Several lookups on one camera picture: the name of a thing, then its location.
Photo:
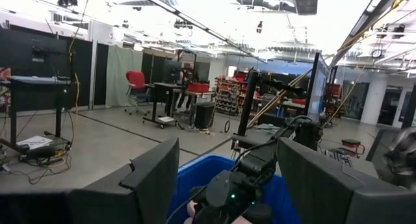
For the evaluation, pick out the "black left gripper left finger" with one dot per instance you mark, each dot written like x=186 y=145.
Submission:
x=146 y=191

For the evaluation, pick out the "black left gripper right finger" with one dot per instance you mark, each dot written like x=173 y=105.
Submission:
x=325 y=198

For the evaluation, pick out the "pink slide sandal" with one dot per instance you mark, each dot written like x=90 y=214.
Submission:
x=190 y=212

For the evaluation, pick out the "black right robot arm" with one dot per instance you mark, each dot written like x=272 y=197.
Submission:
x=307 y=133

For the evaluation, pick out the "blue plastic ribbed bin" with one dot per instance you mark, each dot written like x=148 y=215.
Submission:
x=195 y=175

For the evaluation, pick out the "black waste bin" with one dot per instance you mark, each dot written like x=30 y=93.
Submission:
x=204 y=115

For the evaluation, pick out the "red storage bin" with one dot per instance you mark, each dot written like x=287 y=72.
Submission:
x=198 y=87

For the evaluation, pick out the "red low stool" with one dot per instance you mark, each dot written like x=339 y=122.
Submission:
x=352 y=142

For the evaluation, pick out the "black monitor stand pole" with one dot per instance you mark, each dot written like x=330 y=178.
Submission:
x=247 y=110

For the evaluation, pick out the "shelf rack with parts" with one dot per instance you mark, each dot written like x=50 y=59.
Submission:
x=229 y=95

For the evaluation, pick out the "black office desk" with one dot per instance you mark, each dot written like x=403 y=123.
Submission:
x=162 y=87

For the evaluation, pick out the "wooden workbench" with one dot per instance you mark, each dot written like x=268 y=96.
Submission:
x=200 y=93

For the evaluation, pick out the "long wooden pole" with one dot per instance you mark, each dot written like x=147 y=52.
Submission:
x=276 y=99

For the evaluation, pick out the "red office chair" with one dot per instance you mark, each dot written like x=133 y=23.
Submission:
x=136 y=79

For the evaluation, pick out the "pale green curtain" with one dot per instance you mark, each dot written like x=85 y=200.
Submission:
x=123 y=74

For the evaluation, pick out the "white paper sheets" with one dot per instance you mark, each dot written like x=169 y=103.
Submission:
x=34 y=142

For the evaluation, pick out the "black computer monitor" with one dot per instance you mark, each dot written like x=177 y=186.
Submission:
x=173 y=71

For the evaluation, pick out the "black standing desk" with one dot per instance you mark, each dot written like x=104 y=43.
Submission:
x=35 y=79

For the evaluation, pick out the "black ceiling-mounted device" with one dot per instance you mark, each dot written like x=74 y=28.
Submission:
x=183 y=24

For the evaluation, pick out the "black ceiling camera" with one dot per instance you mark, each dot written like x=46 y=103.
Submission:
x=259 y=27

